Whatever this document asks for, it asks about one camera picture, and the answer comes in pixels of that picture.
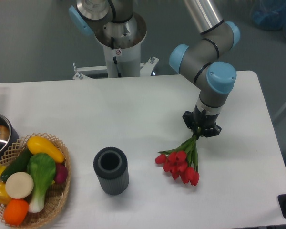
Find blue plastic bag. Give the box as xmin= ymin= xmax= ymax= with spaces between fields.
xmin=250 ymin=0 xmax=286 ymax=38

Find red radish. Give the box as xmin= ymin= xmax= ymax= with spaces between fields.
xmin=53 ymin=164 xmax=68 ymax=184

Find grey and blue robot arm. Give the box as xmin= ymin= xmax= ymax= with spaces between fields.
xmin=69 ymin=0 xmax=240 ymax=137

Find red tulip bouquet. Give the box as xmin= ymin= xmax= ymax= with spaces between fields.
xmin=154 ymin=128 xmax=201 ymax=186

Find green bok choy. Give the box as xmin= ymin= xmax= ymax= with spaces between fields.
xmin=27 ymin=153 xmax=56 ymax=213

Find orange fruit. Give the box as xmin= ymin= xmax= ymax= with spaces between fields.
xmin=3 ymin=199 xmax=29 ymax=226

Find beige round disc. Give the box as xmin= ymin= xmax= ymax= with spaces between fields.
xmin=5 ymin=172 xmax=34 ymax=199

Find dark green cucumber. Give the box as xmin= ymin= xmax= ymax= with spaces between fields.
xmin=0 ymin=148 xmax=33 ymax=182

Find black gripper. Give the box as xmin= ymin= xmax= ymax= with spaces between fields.
xmin=182 ymin=108 xmax=222 ymax=137

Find yellow squash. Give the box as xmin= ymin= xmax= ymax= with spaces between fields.
xmin=27 ymin=136 xmax=65 ymax=163

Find yellow bell pepper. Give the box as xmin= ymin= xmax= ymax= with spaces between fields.
xmin=0 ymin=182 xmax=12 ymax=205

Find woven wicker basket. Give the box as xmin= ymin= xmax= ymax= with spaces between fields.
xmin=0 ymin=133 xmax=71 ymax=229

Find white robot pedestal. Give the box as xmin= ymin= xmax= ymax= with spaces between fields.
xmin=72 ymin=11 xmax=160 ymax=80

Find dark grey ribbed vase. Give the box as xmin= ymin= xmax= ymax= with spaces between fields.
xmin=93 ymin=147 xmax=129 ymax=195

